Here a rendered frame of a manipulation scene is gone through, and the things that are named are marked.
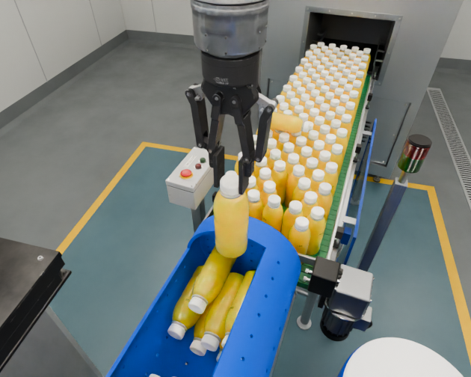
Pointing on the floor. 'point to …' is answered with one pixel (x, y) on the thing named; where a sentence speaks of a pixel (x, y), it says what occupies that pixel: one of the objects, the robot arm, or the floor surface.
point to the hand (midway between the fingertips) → (231, 170)
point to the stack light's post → (382, 224)
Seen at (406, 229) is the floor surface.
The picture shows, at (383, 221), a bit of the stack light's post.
